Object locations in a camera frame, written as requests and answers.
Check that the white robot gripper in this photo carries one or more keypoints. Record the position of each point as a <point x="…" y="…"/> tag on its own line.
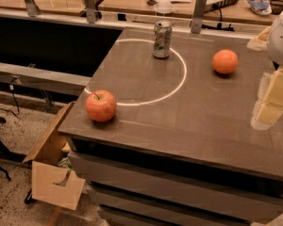
<point x="281" y="38"/>

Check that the green 7up soda can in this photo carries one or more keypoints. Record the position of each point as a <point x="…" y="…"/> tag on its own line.
<point x="162" y="41"/>

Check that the red apple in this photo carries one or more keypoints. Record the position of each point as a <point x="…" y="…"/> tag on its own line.
<point x="101" y="105"/>

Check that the orange fruit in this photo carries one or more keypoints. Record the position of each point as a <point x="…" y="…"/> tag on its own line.
<point x="225" y="62"/>

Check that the white blue bowl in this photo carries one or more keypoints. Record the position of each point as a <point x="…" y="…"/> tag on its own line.
<point x="260" y="8"/>

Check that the dark mesh cup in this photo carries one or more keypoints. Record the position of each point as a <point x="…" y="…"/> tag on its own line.
<point x="276" y="6"/>

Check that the clear plastic cup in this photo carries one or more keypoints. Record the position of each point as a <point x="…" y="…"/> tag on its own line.
<point x="164" y="7"/>

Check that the grey drawer cabinet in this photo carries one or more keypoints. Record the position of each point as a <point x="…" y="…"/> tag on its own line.
<point x="134" y="196"/>

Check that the open cardboard box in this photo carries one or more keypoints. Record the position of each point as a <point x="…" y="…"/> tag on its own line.
<point x="50" y="183"/>

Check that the metal bracket post right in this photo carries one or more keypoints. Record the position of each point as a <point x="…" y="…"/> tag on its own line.
<point x="197" y="17"/>

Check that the metal bracket post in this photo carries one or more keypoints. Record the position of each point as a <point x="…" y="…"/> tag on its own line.
<point x="197" y="17"/>
<point x="90" y="11"/>
<point x="31" y="8"/>

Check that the metal bracket post middle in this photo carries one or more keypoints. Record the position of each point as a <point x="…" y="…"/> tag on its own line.
<point x="90" y="11"/>

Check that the grey metal rail beam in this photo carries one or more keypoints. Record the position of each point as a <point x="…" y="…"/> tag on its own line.
<point x="64" y="83"/>

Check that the metal bracket post left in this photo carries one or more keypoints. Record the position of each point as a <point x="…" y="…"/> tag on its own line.
<point x="31" y="8"/>

